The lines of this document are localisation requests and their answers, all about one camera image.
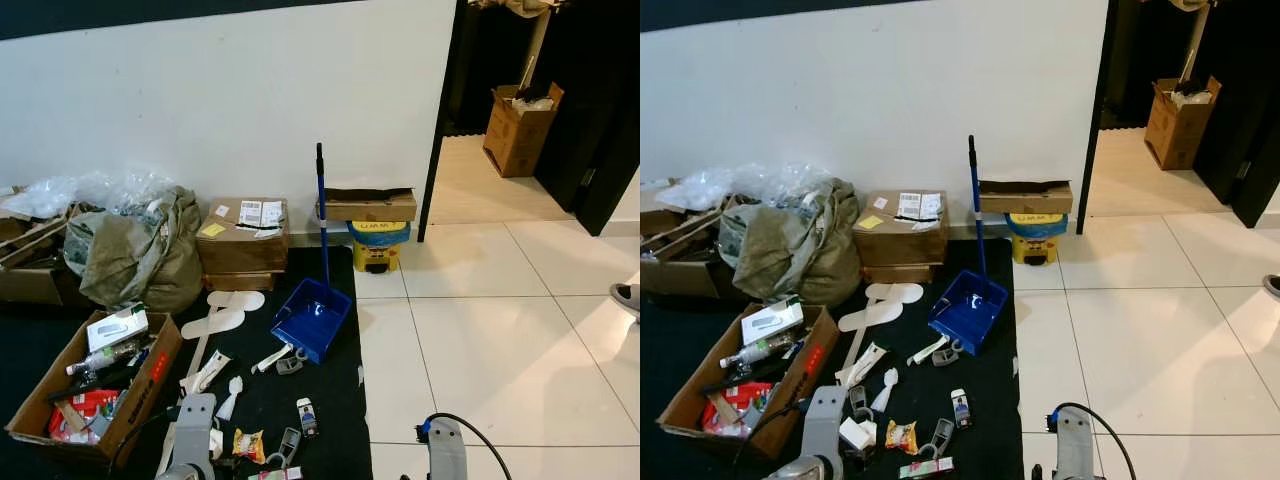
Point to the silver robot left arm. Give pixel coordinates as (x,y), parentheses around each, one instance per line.
(178,474)
(800,470)

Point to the black floor mat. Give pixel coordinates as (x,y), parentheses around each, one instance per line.
(985,390)
(330,400)

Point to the cardboard box with wooden slats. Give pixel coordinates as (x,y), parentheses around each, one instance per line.
(35,280)
(680,275)

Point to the grey slipper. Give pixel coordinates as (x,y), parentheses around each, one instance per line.
(627,300)
(1273,286)

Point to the dark door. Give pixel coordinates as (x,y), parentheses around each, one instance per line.
(1250,110)
(600,120)

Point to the grey-green woven sack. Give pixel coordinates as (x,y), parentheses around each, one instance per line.
(140,260)
(795,250)

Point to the white product box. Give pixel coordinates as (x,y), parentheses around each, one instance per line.
(118,328)
(772,322)

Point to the tall brown cardboard box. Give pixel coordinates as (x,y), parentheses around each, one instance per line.
(1175,130)
(515,140)

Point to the clear plastic bottle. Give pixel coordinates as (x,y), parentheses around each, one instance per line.
(105,357)
(760,350)

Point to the red snack packet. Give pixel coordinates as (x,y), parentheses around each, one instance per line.
(735,400)
(85,408)

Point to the open cardboard box red label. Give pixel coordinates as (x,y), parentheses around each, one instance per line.
(140,400)
(800,385)

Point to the wooden stick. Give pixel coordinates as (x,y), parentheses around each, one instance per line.
(535,50)
(1195,45)

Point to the black ridged foam panel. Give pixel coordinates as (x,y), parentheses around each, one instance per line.
(1125,70)
(475,80)

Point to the cardboard box with shipping labels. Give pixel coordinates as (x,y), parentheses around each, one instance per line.
(895,243)
(240,250)

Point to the white and green packet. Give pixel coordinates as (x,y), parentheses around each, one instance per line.
(207,372)
(865,362)

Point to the yellow and blue pedal bin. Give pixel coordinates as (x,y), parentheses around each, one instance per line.
(380,250)
(1037,243)

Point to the thin flat cardboard box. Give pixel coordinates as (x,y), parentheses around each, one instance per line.
(240,282)
(898,274)

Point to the beige cloth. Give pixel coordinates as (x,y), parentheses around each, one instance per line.
(520,8)
(1190,5)

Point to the shallow open cardboard box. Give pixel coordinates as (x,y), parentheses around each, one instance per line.
(1025,201)
(370,208)

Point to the white plastic spoon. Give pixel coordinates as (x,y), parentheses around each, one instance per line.
(890,377)
(234,385)

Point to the small white carton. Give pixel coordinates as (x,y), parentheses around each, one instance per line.
(855,435)

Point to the grey plastic clip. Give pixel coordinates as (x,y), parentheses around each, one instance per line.
(288,366)
(945,357)

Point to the yellow snack packet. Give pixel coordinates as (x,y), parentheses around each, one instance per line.
(902,437)
(250,445)

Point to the grey gadget with dark screen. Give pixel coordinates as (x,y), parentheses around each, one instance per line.
(288,442)
(940,433)

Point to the pink and green wrapper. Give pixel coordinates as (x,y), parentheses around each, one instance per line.
(278,474)
(925,468)

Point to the black door frame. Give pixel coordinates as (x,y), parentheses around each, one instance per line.
(440,150)
(1097,150)

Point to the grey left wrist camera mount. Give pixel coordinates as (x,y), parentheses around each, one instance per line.
(825,425)
(195,430)

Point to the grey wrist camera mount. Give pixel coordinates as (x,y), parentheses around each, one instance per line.
(825,425)
(1075,450)
(447,455)
(195,430)

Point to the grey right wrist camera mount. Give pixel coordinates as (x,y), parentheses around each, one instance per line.
(447,455)
(1075,450)

